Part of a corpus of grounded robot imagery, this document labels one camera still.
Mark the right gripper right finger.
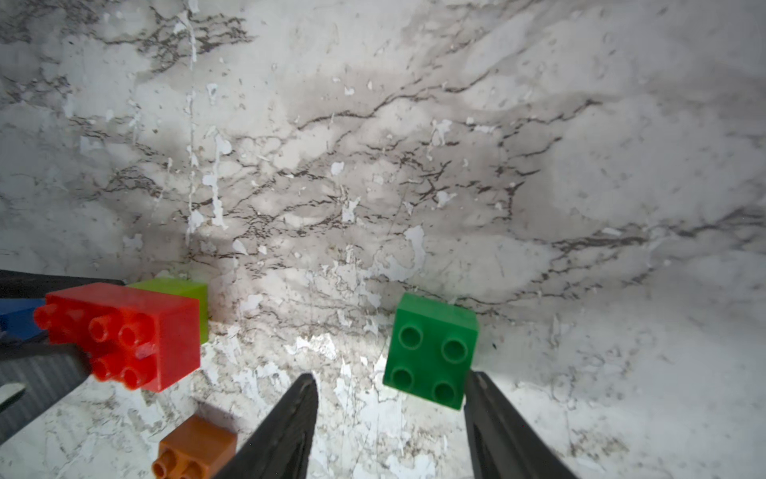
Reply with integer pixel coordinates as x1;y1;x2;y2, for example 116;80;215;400
464;370;576;479

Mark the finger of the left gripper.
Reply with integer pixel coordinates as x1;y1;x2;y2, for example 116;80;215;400
1;343;90;443
0;269;125;299

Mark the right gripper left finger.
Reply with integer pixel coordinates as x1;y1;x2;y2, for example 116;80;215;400
215;373;318;479

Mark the blue lego brick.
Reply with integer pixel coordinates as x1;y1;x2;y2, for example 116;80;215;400
1;299;46;341

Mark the long red lego brick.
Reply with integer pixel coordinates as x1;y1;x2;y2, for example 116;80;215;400
34;283;201;392

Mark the dark green lego brick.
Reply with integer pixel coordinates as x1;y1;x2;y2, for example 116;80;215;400
383;293;480;410

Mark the lime green lego brick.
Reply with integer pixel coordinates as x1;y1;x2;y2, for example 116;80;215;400
126;276;211;345

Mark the orange lego brick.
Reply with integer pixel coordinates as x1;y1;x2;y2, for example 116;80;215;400
152;415;237;478

